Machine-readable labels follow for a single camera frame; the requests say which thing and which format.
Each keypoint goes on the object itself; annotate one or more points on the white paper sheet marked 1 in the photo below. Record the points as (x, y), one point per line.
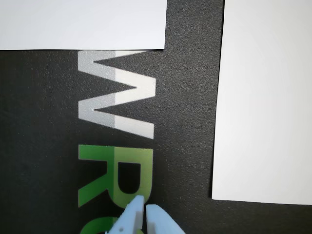
(80, 22)

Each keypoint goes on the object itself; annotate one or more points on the plastic gripper finger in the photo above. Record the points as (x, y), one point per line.
(129, 219)
(158, 221)

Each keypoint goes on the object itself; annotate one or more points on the white paper sheet marked HOME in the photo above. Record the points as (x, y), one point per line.
(265, 97)

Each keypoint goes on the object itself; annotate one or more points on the black mat with WROB print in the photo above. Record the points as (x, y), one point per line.
(185, 122)

